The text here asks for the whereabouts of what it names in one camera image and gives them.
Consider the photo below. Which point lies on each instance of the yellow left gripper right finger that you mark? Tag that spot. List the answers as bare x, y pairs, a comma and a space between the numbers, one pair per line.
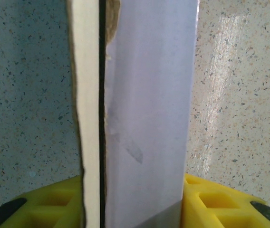
220, 209

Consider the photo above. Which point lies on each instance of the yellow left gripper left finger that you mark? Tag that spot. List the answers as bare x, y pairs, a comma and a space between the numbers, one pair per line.
42, 209

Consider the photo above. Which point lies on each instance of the lavender paper box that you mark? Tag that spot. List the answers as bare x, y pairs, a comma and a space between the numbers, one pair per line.
149, 95

